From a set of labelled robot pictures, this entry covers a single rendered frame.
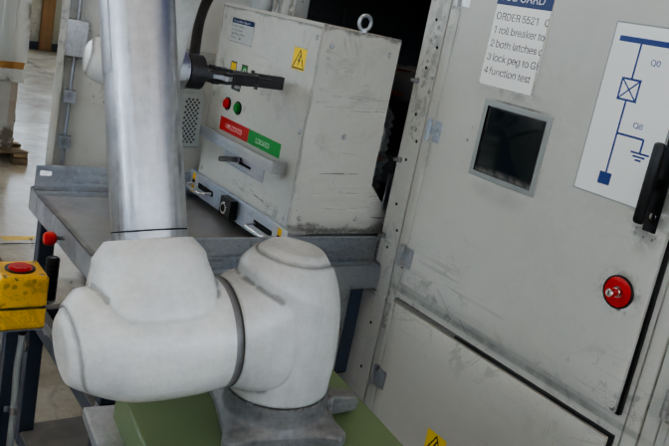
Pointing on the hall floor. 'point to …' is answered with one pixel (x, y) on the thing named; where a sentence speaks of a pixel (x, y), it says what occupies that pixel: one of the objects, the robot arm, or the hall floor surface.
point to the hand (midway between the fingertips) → (269, 82)
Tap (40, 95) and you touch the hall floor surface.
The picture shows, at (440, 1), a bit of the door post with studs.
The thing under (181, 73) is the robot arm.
